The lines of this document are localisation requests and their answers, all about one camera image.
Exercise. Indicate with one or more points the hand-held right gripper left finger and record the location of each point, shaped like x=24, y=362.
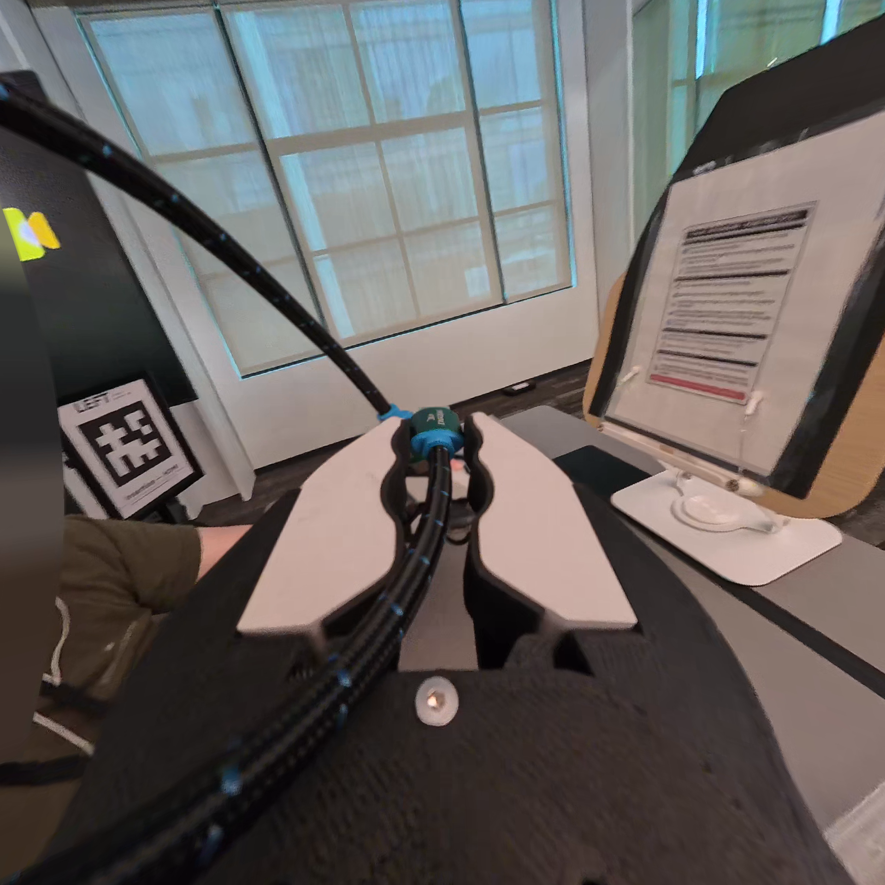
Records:
x=332, y=539

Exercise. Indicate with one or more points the small black floor box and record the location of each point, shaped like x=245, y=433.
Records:
x=518, y=388

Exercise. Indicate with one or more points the black panel with yellow logo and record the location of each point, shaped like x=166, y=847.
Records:
x=104, y=311

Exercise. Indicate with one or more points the person's left forearm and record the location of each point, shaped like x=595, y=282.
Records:
x=124, y=560

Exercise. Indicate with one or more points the printed instruction sheet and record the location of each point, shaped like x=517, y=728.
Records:
x=733, y=297

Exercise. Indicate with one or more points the black sign board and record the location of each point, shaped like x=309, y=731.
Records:
x=795, y=131

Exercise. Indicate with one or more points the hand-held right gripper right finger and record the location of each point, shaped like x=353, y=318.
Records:
x=546, y=546

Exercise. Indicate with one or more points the person's olive jacket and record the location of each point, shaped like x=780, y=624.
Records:
x=83, y=657

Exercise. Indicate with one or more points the white stand base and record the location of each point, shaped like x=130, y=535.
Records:
x=760, y=553

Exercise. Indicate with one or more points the large gridded window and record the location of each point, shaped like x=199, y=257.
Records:
x=311, y=138

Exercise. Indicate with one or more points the tall side window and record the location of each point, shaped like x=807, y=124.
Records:
x=760, y=55

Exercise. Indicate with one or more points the person's left hand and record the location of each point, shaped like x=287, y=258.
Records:
x=218, y=546

